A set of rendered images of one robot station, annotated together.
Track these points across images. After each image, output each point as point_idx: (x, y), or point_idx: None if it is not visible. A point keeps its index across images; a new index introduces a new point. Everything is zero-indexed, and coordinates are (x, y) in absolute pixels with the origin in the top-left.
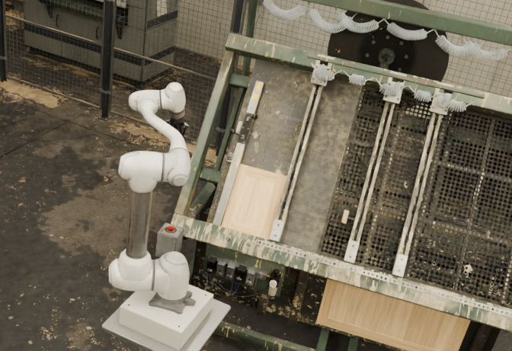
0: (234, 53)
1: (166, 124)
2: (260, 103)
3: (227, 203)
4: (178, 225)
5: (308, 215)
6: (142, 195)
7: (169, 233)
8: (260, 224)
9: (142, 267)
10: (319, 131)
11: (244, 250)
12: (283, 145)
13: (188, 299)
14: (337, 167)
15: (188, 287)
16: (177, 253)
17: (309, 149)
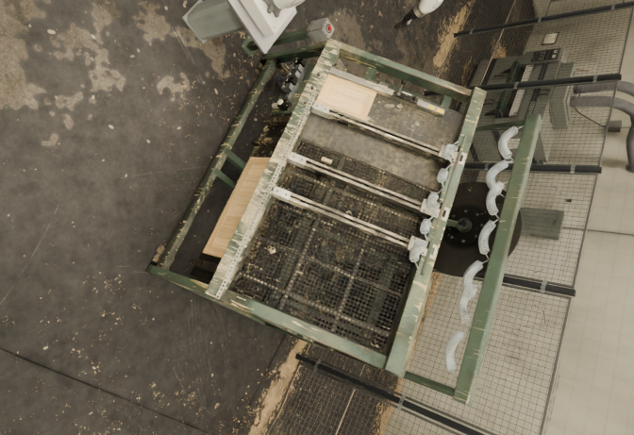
0: (469, 96)
1: None
2: (425, 112)
3: (345, 78)
4: (332, 44)
5: (331, 135)
6: None
7: (325, 25)
8: (327, 100)
9: None
10: (399, 152)
11: (308, 85)
12: (389, 124)
13: (272, 7)
14: (368, 161)
15: (282, 19)
16: None
17: (384, 142)
